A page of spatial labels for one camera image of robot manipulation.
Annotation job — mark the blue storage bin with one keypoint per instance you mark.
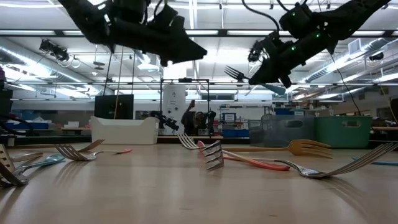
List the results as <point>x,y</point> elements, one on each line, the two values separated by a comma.
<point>28,125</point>
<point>234,133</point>

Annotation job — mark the teal plastic bin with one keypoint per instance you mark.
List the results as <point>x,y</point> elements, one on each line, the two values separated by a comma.
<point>342,137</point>

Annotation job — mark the small framed screen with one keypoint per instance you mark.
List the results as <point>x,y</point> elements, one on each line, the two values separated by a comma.
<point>229,117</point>

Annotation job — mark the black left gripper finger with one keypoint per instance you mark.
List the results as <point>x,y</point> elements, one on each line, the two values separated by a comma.
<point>186,42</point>
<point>183,54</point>

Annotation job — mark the grey translucent plastic bin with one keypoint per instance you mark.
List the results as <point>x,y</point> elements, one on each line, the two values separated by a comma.
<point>280,133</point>

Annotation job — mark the black monitor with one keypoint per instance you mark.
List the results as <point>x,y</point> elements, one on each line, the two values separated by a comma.
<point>105,107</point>

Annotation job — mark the silver metal fork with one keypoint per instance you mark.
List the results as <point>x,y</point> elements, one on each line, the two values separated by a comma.
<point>29,156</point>

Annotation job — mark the wooden background table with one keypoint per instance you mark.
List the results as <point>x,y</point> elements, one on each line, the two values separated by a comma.
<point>385,128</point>

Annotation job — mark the black overhead rig bar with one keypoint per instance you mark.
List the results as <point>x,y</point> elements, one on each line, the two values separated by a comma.
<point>222,32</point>

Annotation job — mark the white panel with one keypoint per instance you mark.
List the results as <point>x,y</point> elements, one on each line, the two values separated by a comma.
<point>173,99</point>

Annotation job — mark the person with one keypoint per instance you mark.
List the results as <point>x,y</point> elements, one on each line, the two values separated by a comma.
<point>189,121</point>

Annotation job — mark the white plastic bin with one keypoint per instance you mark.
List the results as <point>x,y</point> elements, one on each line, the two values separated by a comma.
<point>124,132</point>

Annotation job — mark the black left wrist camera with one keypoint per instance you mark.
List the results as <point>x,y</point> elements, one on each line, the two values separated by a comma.
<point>171,18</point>

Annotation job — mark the black background robot arm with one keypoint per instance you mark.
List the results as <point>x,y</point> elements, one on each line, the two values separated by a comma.
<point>168,121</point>
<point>211,119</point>

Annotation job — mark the black overhead camera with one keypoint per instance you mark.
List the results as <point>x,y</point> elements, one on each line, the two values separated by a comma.
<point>253,56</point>

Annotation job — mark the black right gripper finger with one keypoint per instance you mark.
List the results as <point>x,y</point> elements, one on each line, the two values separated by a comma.
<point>270,79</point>
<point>269,70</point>

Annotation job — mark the black background rig frame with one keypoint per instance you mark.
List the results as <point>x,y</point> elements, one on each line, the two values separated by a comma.
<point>185,80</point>

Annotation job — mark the white boxes stack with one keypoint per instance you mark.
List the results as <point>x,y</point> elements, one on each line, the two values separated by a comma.
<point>71,125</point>

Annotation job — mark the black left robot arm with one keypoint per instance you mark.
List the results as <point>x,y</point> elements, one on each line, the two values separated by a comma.
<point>84,18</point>

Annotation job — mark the blue box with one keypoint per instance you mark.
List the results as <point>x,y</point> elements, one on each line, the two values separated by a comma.
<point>283,112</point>

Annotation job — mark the black ceiling camera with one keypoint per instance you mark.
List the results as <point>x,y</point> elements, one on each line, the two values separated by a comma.
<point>376,56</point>

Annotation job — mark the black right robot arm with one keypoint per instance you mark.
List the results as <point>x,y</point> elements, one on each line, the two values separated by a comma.
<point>348,18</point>

